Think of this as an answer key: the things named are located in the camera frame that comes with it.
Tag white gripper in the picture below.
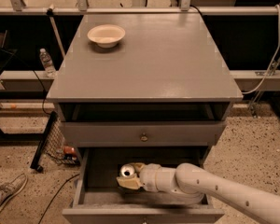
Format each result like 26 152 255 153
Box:
117 162 161 192

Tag green soda can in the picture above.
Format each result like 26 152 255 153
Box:
119 164 136 178

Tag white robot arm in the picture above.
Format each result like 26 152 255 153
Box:
117 162 280 224

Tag round brass drawer knob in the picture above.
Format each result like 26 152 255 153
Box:
140 133 148 142

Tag grey open middle drawer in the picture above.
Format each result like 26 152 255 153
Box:
63 147 224 224

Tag grey top drawer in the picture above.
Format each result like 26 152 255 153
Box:
60 121 226 147

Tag grey wooden drawer cabinet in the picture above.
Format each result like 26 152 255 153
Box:
46 12 244 224

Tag clear plastic water bottle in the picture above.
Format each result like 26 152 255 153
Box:
39 49 56 77

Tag grey sneaker shoe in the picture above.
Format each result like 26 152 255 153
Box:
0 174 28 213

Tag white paper bowl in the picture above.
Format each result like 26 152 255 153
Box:
87 24 125 49

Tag black floor cable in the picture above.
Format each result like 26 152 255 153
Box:
36 173 81 224

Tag black wire basket rack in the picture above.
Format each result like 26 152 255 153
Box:
30 111 79 173

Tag white hanging cable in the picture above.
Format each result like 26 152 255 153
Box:
241 4 280 95

